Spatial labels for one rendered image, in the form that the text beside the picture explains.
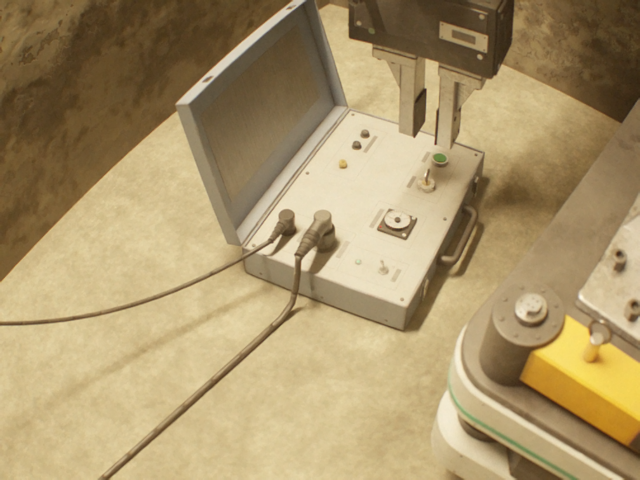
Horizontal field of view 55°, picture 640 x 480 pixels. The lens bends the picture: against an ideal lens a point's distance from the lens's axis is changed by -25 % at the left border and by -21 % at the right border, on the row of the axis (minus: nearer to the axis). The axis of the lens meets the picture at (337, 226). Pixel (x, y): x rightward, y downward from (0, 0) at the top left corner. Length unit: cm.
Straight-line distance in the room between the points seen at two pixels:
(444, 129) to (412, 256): 20
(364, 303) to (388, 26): 41
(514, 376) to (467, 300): 51
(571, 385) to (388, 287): 53
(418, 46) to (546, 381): 53
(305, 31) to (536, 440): 88
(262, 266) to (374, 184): 23
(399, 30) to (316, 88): 39
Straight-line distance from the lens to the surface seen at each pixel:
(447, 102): 112
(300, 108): 134
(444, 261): 120
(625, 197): 96
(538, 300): 68
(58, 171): 137
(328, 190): 127
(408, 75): 112
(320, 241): 116
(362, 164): 132
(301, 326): 116
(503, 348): 68
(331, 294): 116
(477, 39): 99
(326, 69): 140
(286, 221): 118
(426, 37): 102
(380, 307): 113
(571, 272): 84
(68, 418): 113
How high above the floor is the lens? 93
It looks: 46 degrees down
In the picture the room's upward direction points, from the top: straight up
